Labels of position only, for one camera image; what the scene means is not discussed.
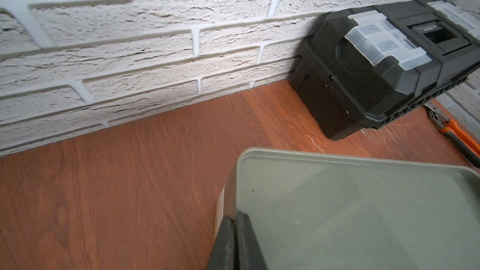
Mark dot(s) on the orange handled pliers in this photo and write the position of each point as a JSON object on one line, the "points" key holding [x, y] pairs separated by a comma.
{"points": [[458, 137]]}

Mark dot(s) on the black plastic toolbox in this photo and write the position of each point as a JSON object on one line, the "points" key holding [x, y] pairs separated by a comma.
{"points": [[363, 68]]}

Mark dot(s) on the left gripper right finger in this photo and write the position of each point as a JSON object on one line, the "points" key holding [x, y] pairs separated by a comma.
{"points": [[248, 251]]}

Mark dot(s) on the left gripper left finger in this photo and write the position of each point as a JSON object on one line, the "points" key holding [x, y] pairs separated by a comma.
{"points": [[223, 253]]}

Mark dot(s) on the three-drawer storage box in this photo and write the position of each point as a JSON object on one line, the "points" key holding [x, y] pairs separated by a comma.
{"points": [[326, 212]]}

